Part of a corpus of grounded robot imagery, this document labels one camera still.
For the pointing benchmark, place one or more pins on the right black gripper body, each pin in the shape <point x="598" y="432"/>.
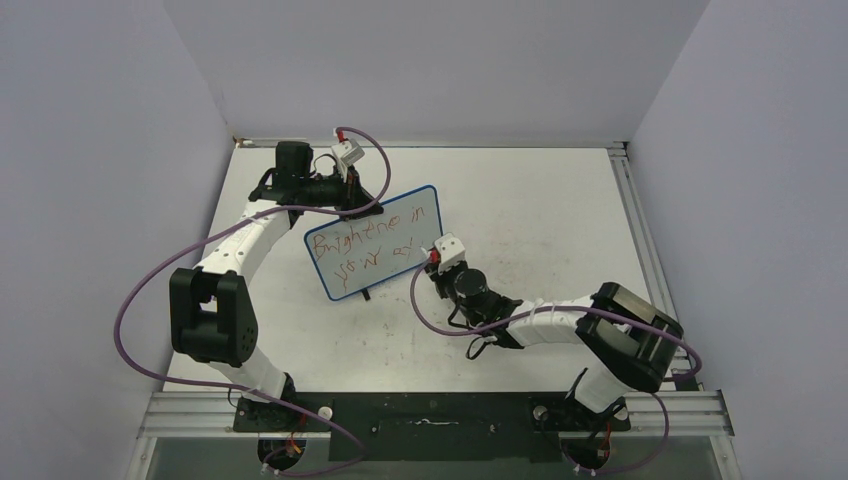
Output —
<point x="445" y="281"/>

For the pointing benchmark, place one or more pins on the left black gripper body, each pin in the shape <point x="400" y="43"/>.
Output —
<point x="338" y="193"/>

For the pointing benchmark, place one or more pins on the blue framed whiteboard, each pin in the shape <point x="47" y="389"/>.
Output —
<point x="355" y="255"/>

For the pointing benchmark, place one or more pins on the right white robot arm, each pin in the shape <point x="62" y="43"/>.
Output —
<point x="633" y="342"/>

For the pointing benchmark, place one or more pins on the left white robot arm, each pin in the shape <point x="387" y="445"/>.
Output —
<point x="212" y="316"/>

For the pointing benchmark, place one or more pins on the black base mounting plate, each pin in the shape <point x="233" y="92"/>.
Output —
<point x="436" y="426"/>

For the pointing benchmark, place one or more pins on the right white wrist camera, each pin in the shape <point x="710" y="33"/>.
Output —
<point x="447" y="252"/>

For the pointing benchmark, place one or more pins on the aluminium frame rail right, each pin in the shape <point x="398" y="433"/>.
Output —
<point x="653" y="273"/>

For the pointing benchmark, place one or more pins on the aluminium frame rail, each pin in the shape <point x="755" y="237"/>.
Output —
<point x="204" y="414"/>
<point x="653" y="273"/>

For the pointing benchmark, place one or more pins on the aluminium frame rail front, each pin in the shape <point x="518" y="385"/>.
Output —
<point x="204" y="414"/>

